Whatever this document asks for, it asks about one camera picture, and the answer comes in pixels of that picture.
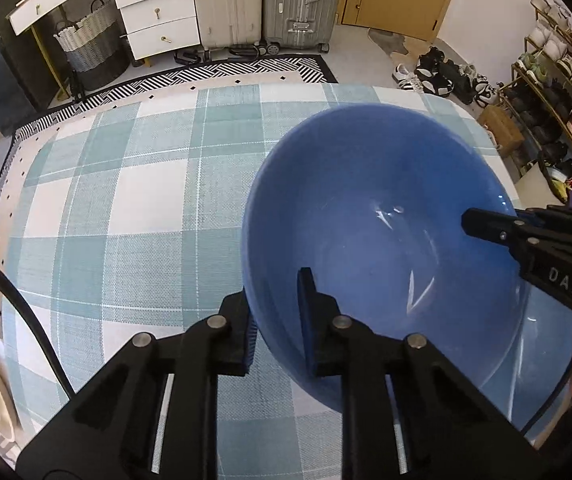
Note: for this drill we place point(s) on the gold shoe rack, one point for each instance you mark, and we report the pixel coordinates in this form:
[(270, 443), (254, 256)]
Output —
[(556, 95)]

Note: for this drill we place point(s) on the teal checked tablecloth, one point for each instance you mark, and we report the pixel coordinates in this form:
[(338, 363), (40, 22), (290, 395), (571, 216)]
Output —
[(116, 200)]

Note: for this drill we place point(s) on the pile of shoes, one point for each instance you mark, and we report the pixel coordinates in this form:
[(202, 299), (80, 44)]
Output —
[(441, 75)]

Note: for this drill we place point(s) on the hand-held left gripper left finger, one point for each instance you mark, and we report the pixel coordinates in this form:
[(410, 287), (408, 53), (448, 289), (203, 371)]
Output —
[(250, 347)]

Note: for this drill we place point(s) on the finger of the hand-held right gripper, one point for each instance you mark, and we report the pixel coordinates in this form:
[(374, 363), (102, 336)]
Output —
[(488, 227), (556, 220)]

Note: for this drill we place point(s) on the woven laundry basket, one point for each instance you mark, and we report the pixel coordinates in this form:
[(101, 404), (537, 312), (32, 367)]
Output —
[(91, 45)]

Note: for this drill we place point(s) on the black and white patterned rug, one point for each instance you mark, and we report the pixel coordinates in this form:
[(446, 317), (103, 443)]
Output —
[(246, 67)]

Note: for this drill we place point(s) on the small cardboard box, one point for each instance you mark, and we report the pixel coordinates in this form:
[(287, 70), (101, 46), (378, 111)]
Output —
[(501, 127)]

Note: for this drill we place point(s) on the blue bowl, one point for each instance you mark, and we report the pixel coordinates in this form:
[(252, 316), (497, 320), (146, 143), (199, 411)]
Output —
[(366, 170), (546, 350)]

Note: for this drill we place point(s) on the silver suitcase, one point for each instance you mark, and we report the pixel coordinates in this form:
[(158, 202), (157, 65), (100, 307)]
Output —
[(301, 10)]

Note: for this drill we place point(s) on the white suitcase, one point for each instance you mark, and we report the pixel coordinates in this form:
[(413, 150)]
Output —
[(226, 5)]

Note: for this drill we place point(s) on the white dresser with drawers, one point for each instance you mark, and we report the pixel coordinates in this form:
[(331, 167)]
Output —
[(156, 10)]

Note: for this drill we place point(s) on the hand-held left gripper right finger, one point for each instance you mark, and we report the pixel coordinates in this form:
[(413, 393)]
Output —
[(306, 325)]

